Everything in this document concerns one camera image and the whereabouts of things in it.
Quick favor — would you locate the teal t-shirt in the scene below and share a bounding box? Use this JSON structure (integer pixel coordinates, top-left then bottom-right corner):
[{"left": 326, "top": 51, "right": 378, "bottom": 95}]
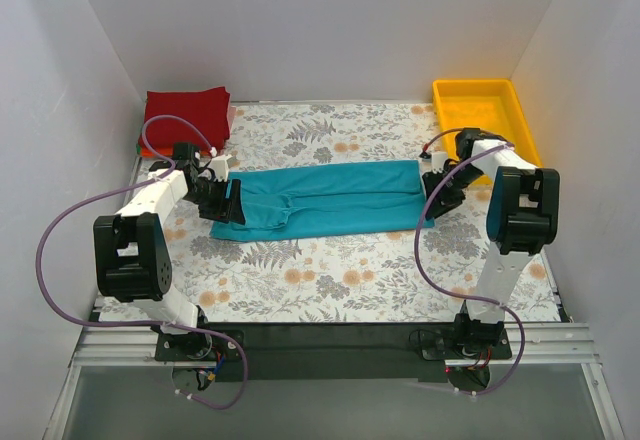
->
[{"left": 210, "top": 160, "right": 426, "bottom": 242}]

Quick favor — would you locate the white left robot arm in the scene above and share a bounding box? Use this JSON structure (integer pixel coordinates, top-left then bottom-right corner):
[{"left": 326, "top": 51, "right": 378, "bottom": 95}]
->
[{"left": 93, "top": 143, "right": 245, "bottom": 359}]

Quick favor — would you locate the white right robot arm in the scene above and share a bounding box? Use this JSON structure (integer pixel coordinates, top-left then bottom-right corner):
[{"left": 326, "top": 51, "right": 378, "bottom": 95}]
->
[{"left": 420, "top": 127, "right": 560, "bottom": 358}]

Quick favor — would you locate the folded orange t-shirt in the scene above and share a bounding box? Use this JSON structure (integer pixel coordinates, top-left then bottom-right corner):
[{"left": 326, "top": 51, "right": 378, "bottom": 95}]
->
[{"left": 139, "top": 146, "right": 173, "bottom": 158}]

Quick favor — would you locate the folded pink t-shirt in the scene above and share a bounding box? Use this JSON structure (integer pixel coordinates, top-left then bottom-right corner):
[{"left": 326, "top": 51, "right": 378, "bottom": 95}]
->
[{"left": 227, "top": 105, "right": 236, "bottom": 128}]

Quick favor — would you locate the folded red t-shirt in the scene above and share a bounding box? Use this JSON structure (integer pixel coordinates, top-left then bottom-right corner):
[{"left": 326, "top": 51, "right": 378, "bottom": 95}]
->
[{"left": 144, "top": 86, "right": 231, "bottom": 151}]

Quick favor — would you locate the yellow plastic tray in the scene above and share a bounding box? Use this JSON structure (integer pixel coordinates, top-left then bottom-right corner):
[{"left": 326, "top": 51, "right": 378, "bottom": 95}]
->
[{"left": 433, "top": 79, "right": 542, "bottom": 167}]

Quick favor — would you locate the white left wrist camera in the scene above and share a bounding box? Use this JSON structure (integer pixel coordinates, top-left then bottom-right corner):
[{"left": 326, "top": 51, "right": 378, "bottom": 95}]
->
[{"left": 205, "top": 154, "right": 236, "bottom": 182}]

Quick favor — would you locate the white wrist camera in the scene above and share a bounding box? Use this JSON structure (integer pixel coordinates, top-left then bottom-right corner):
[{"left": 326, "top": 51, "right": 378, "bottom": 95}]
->
[
  {"left": 205, "top": 154, "right": 236, "bottom": 182},
  {"left": 420, "top": 151, "right": 449, "bottom": 173}
]

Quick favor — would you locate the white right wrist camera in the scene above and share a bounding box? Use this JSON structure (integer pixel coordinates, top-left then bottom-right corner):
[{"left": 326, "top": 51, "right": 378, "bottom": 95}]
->
[{"left": 420, "top": 151, "right": 449, "bottom": 173}]

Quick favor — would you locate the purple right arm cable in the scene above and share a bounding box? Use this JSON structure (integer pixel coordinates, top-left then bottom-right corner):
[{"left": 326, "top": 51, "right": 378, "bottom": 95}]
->
[{"left": 414, "top": 128, "right": 526, "bottom": 397}]

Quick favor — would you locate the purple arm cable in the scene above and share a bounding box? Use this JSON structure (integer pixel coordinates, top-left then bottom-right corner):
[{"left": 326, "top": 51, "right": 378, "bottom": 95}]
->
[
  {"left": 414, "top": 128, "right": 526, "bottom": 397},
  {"left": 35, "top": 114, "right": 250, "bottom": 410}
]

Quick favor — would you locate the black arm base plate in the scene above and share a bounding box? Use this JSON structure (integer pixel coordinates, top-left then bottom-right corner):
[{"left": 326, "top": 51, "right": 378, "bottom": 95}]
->
[{"left": 154, "top": 320, "right": 512, "bottom": 382}]

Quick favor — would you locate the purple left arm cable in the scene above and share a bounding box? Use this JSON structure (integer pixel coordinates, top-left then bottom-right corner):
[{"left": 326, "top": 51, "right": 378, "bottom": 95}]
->
[{"left": 35, "top": 114, "right": 250, "bottom": 410}]

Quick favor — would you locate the aluminium frame rail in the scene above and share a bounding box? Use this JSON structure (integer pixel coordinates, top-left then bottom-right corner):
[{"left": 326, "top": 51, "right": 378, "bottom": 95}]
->
[{"left": 71, "top": 322, "right": 601, "bottom": 367}]

